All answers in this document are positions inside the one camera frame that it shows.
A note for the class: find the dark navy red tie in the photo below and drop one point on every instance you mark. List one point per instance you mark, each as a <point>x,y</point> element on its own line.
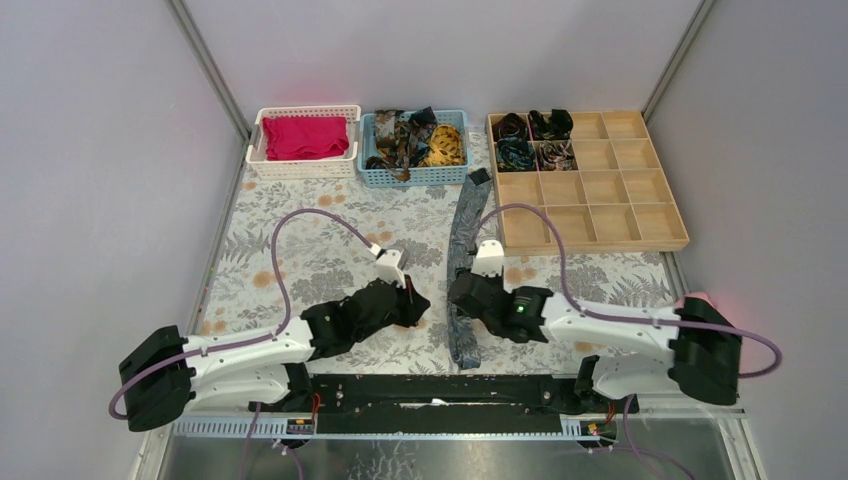
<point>420,129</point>

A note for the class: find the magenta cloth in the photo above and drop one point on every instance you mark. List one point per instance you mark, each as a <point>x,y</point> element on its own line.
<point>305,138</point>

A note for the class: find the white plastic basket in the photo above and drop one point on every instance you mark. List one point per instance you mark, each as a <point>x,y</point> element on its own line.
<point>334,167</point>

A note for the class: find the rolled navy blue tie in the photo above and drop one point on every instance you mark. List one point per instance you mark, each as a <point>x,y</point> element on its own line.
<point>515,155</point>

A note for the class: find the wooden compartment tray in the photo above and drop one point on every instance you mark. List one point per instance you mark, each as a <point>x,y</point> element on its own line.
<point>618,198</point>

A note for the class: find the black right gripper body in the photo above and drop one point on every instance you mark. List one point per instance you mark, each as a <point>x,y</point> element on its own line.
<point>495,281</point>

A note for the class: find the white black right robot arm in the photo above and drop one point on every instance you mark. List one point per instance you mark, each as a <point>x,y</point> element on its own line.
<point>681,349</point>

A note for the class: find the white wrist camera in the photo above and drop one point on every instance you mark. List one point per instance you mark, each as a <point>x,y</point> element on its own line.
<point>389,264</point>
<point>489,259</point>

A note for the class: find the rolled multicolour tie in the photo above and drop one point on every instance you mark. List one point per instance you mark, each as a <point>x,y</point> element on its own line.
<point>555,155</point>

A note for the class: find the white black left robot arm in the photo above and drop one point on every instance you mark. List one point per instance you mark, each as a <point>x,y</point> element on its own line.
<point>168,374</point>

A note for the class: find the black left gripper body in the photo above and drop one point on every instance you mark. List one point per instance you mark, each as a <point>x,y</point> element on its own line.
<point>400,303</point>

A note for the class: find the light blue plastic basket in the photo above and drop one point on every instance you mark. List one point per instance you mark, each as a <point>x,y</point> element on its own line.
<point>419,176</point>

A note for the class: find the orange floral tie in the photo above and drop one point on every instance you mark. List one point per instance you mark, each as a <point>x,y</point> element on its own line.
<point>395,149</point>

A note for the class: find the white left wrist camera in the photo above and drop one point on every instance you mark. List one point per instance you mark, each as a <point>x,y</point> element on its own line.
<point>389,264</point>

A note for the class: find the rolled dark red tie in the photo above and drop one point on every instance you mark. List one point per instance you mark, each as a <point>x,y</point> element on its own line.
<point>511,126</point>

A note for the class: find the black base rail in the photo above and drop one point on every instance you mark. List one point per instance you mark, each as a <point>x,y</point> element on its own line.
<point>350,404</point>

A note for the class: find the rolled black tie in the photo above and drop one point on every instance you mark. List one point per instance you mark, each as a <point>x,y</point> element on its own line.
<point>556,125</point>

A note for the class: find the grey leaf pattern tie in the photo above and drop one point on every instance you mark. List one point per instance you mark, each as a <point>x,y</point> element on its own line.
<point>473,198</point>

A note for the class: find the yellow patterned tie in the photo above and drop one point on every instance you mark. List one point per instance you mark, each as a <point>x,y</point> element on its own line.
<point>445,147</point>

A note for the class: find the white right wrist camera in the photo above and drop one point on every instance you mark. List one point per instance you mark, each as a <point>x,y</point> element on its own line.
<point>489,259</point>

